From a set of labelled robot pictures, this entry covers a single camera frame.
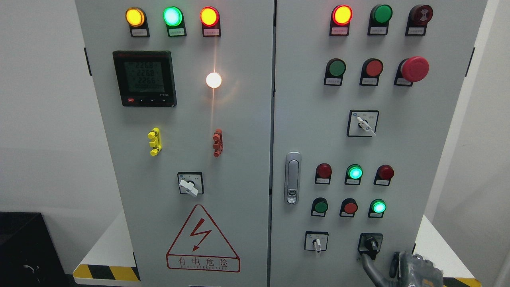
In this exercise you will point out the dark red indicator light left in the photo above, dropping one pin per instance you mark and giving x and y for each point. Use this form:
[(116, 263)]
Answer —
[(323, 173)]

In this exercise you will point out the dark red buzzer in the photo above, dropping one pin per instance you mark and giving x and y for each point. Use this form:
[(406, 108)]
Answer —
[(418, 19)]

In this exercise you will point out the grey cabinet door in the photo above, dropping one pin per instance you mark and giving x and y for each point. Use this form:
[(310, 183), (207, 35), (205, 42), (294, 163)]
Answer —
[(312, 118), (236, 184)]

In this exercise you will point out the red-rimmed yellow indicator light left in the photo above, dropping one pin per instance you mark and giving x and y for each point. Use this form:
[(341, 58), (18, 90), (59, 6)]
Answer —
[(210, 20)]

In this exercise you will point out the red push button lower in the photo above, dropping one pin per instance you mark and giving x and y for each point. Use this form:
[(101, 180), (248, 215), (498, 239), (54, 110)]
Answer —
[(348, 208)]

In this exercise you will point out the green lit indicator light top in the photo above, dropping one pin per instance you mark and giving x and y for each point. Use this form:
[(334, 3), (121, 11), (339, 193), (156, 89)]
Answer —
[(174, 20)]

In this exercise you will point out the green lit push button lower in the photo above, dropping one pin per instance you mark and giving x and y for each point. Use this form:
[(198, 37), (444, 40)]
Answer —
[(377, 208)]

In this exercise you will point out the black knob selector switch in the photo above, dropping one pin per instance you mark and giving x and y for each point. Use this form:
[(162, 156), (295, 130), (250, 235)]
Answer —
[(370, 244)]

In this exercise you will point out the dark red indicator light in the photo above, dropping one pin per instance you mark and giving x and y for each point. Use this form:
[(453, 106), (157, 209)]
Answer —
[(323, 173), (384, 175)]

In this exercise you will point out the silver door latch handle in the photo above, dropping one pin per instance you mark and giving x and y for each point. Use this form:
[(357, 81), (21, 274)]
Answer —
[(292, 177)]

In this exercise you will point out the grey right cabinet door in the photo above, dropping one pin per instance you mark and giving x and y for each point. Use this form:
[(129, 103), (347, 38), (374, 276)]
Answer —
[(312, 118)]

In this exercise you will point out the white lit indicator light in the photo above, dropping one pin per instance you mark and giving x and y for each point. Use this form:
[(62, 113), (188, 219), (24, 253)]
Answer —
[(213, 80)]

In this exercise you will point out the red electric hazard warning sticker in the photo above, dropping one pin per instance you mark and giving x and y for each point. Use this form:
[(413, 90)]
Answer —
[(201, 245)]

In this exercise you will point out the red-rimmed yellow indicator light right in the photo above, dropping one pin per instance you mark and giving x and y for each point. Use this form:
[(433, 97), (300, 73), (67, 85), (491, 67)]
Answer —
[(340, 19)]

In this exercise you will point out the red push button upper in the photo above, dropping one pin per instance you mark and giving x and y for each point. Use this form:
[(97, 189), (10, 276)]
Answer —
[(371, 70)]

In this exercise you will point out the black box lower left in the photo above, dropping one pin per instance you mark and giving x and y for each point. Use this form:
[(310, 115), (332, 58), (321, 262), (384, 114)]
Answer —
[(28, 257)]

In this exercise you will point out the white selector switch lower right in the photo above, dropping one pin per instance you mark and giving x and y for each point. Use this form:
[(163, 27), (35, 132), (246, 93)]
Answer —
[(316, 241)]

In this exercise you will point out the yellow indicator light top left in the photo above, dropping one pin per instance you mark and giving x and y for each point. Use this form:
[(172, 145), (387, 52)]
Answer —
[(137, 21)]

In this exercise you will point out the white selector switch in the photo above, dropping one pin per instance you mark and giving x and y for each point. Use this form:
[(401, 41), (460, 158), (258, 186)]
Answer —
[(362, 123), (316, 241)]

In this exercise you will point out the yellow terminal connector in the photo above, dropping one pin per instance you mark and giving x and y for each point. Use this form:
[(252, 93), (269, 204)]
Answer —
[(154, 137)]

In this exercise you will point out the black digital power meter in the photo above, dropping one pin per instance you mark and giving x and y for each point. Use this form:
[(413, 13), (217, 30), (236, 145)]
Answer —
[(145, 78)]

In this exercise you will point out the white selector switch upper right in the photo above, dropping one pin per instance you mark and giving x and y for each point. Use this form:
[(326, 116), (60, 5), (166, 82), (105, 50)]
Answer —
[(362, 123)]

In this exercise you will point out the green lit indicator light middle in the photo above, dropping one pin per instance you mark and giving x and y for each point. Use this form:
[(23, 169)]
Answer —
[(353, 175)]

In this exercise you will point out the grey left cabinet door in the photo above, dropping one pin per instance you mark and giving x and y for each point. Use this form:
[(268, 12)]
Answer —
[(236, 184)]

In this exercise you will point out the red push button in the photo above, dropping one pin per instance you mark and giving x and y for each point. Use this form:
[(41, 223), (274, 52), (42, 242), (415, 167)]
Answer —
[(348, 208), (371, 70)]

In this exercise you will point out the red terminal connector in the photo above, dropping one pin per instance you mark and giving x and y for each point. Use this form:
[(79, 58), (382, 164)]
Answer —
[(218, 144)]

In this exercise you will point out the green push button upper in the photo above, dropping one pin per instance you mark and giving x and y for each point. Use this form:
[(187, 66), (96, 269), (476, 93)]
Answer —
[(334, 72)]

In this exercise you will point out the green lit indicator light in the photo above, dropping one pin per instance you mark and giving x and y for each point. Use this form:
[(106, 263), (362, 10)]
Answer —
[(353, 175), (174, 20)]

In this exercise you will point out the white platform base hazard stripes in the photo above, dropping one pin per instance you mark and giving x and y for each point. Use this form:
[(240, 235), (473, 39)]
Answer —
[(111, 261)]

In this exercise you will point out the white selector switch left door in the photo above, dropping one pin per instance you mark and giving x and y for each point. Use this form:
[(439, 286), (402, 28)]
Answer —
[(190, 183)]

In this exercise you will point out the dark green indicator light top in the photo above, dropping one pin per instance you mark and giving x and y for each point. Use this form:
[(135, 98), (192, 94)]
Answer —
[(379, 19)]

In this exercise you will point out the red emergency stop mushroom button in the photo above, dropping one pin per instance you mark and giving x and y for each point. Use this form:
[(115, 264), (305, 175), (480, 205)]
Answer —
[(411, 70)]

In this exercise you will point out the red-rimmed yellow indicator light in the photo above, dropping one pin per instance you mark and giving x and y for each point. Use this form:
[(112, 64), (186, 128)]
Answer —
[(210, 20), (340, 19)]

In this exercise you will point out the dark red indicator light right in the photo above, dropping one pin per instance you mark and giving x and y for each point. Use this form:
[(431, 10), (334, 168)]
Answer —
[(384, 175)]

